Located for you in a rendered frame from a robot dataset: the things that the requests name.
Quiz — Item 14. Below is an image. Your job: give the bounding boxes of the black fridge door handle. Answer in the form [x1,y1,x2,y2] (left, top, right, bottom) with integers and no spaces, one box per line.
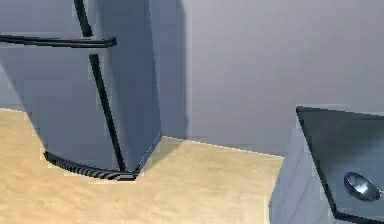
[73,0,94,38]
[88,53,127,173]

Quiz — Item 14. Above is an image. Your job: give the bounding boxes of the grey fridge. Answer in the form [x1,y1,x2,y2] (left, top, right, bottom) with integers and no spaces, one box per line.
[0,0,163,182]

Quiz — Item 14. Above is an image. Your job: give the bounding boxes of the white cabinet with dark worktop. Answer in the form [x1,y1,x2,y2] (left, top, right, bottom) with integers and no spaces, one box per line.
[268,105,384,224]

